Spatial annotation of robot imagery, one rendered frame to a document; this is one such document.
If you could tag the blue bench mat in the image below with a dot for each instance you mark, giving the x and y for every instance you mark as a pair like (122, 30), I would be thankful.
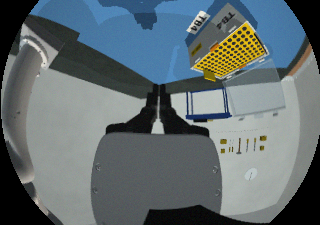
(151, 38)

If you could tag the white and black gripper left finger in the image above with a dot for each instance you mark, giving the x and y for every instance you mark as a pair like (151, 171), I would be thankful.
(141, 122)

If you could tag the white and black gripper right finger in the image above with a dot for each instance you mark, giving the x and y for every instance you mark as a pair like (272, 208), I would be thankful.
(174, 123)

